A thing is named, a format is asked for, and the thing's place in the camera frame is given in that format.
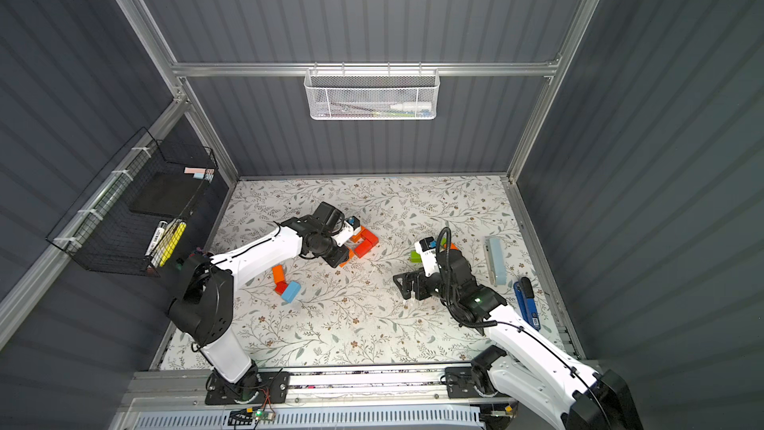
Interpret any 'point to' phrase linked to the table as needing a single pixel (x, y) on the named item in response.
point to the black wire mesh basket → (121, 223)
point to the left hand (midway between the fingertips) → (341, 253)
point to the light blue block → (291, 292)
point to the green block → (415, 257)
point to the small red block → (281, 287)
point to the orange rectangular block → (355, 237)
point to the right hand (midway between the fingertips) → (412, 274)
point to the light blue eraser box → (496, 258)
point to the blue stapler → (527, 304)
